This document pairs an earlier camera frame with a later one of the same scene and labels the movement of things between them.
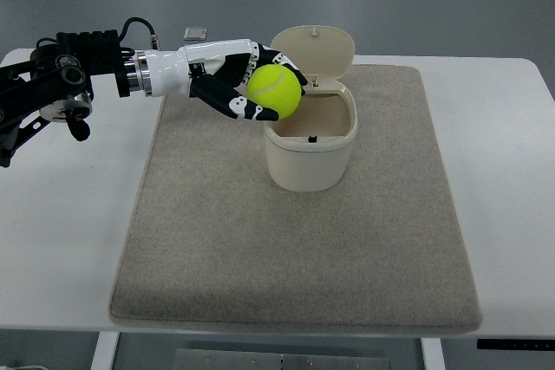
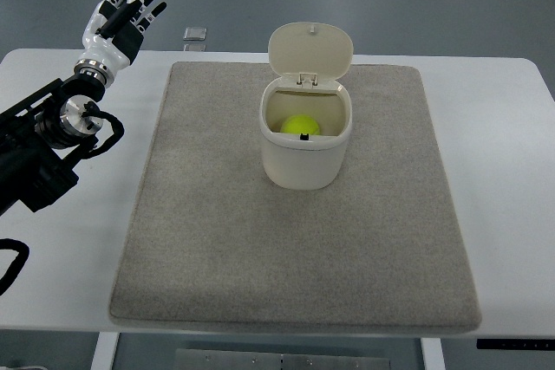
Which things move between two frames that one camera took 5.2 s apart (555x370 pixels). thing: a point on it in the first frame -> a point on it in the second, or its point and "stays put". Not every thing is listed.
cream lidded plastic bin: x=310 y=151 stays put
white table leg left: x=104 y=353 stays put
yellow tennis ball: x=275 y=87 -> x=300 y=124
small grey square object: x=195 y=34 stays put
